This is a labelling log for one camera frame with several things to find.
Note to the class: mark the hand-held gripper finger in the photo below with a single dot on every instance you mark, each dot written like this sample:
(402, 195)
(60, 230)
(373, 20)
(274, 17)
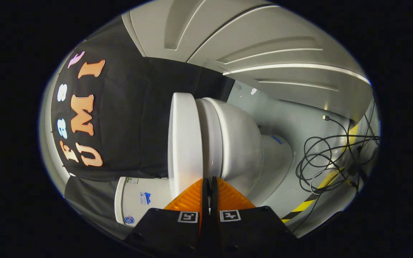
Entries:
(214, 200)
(205, 200)

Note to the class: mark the white toilet lid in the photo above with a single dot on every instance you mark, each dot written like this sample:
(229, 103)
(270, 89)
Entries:
(185, 143)

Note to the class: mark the white toilet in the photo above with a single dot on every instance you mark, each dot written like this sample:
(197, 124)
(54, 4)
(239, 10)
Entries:
(238, 143)

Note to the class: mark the yellow black floor tape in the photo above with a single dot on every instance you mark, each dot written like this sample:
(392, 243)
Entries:
(305, 206)

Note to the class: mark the black backdrop cloth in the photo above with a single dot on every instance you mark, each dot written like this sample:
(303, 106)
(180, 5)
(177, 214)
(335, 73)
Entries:
(131, 118)

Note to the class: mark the white cabinet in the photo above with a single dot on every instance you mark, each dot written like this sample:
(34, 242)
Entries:
(264, 32)

